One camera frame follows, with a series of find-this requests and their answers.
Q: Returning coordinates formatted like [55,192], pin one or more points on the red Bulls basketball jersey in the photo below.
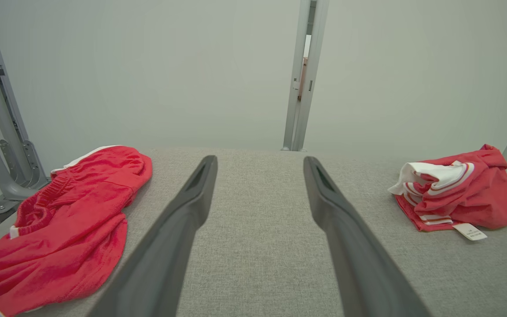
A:
[486,198]

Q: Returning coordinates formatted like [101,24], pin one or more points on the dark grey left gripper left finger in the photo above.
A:
[165,273]

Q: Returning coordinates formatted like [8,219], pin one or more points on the grey metal partition post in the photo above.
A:
[295,123]

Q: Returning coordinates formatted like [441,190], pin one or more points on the red shorts with white stripe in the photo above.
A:
[68,229]

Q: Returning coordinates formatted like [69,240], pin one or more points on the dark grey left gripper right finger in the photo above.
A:
[359,273]

